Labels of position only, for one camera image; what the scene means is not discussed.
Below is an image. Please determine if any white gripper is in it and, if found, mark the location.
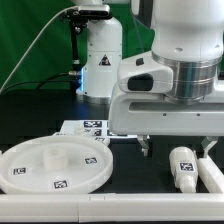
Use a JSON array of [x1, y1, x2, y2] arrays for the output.
[[108, 54, 224, 158]]

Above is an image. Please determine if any white round table top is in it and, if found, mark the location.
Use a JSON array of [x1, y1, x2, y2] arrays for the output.
[[0, 136, 113, 194]]

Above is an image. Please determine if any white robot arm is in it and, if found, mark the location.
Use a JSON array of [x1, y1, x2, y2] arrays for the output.
[[108, 0, 224, 151]]

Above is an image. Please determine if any white cross-shaped table base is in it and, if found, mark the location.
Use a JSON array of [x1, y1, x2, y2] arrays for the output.
[[54, 126, 110, 146]]

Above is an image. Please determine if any white marker sheet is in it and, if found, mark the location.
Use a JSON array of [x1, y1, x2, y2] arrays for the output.
[[59, 120, 137, 139]]

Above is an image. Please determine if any white right rail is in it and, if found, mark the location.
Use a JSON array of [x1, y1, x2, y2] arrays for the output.
[[197, 156, 224, 194]]

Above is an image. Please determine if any white rail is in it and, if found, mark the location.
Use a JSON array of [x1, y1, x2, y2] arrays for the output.
[[197, 156, 224, 194], [0, 193, 224, 223]]

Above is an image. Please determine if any white front rail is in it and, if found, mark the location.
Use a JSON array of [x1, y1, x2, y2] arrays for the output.
[[0, 193, 224, 223]]

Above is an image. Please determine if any black cable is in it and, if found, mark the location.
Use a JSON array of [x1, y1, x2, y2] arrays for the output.
[[0, 71, 82, 96]]

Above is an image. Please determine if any black camera stand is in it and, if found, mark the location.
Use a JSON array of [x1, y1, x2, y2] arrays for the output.
[[60, 6, 112, 93]]

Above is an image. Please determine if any white cable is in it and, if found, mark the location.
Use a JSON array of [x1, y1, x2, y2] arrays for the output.
[[0, 5, 79, 94]]

